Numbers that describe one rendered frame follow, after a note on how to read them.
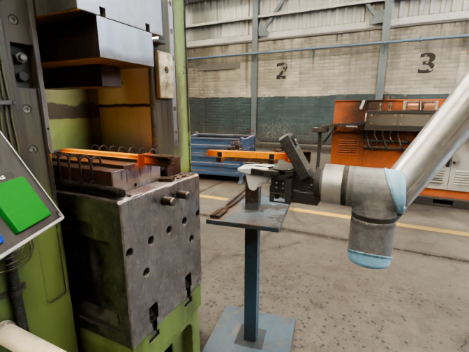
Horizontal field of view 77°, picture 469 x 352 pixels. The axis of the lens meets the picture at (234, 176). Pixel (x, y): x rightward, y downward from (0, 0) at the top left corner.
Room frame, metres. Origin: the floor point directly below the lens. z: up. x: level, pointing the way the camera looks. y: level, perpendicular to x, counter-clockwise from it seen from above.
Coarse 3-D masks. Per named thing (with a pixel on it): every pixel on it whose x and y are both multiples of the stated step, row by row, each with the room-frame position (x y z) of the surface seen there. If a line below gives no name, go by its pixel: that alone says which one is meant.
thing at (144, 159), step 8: (72, 152) 1.00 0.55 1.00; (80, 152) 0.99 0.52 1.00; (88, 152) 0.97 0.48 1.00; (96, 152) 0.95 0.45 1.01; (104, 152) 0.95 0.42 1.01; (112, 152) 0.95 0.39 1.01; (120, 152) 0.95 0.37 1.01; (144, 160) 0.87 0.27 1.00; (152, 160) 0.87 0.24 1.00; (160, 160) 0.85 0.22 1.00; (168, 160) 0.84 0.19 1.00
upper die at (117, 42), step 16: (96, 16) 0.78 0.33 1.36; (48, 32) 0.85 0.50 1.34; (64, 32) 0.83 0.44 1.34; (80, 32) 0.80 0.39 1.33; (96, 32) 0.78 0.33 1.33; (112, 32) 0.82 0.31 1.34; (128, 32) 0.87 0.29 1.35; (144, 32) 0.93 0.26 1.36; (48, 48) 0.86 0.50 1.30; (64, 48) 0.83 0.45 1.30; (80, 48) 0.80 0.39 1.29; (96, 48) 0.78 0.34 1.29; (112, 48) 0.81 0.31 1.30; (128, 48) 0.87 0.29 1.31; (144, 48) 0.92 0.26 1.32; (48, 64) 0.91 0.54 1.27; (64, 64) 0.91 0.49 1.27; (80, 64) 0.91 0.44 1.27; (96, 64) 0.91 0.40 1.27; (112, 64) 0.91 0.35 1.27; (128, 64) 0.91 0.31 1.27; (144, 64) 0.92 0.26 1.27
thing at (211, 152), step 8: (208, 152) 1.20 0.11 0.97; (216, 152) 1.19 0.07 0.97; (224, 152) 1.18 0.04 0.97; (232, 152) 1.17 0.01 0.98; (240, 152) 1.16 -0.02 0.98; (248, 152) 1.15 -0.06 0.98; (256, 152) 1.14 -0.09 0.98; (264, 152) 1.14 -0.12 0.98; (272, 152) 1.14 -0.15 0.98; (280, 152) 1.14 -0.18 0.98; (304, 152) 1.09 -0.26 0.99; (288, 160) 1.11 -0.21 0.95
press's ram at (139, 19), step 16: (48, 0) 0.77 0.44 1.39; (64, 0) 0.75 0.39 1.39; (80, 0) 0.74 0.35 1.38; (96, 0) 0.78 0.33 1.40; (112, 0) 0.83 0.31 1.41; (128, 0) 0.88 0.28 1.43; (144, 0) 0.93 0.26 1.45; (160, 0) 1.00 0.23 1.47; (48, 16) 0.79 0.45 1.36; (64, 16) 0.79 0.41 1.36; (80, 16) 0.79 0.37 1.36; (112, 16) 0.82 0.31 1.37; (128, 16) 0.87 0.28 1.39; (144, 16) 0.93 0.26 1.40; (160, 16) 0.99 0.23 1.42; (160, 32) 0.99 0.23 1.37
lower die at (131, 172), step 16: (64, 160) 0.92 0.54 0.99; (96, 160) 0.91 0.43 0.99; (112, 160) 0.91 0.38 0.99; (128, 160) 0.88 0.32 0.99; (64, 176) 0.86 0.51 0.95; (96, 176) 0.80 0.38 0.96; (112, 176) 0.78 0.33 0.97; (128, 176) 0.83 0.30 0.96; (144, 176) 0.89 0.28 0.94; (160, 176) 0.96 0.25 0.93
